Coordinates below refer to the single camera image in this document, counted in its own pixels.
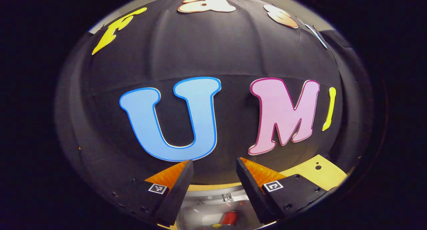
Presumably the white desktop garbage bin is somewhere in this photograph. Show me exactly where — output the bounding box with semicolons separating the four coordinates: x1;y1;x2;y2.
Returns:
175;185;265;230

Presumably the black backdrop cloth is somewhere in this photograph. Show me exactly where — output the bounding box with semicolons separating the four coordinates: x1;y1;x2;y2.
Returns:
55;0;374;220

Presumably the red pop can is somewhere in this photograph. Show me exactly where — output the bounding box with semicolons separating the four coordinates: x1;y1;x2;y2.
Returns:
222;211;238;227

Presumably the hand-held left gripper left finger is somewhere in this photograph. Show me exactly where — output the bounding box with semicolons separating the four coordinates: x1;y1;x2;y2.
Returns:
107;159;194;228

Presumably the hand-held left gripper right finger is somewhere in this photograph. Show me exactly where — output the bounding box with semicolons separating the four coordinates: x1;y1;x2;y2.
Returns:
236;157;331;225

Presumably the yellow wooden desktop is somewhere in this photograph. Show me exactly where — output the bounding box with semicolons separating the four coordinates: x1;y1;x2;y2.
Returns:
157;154;348;230

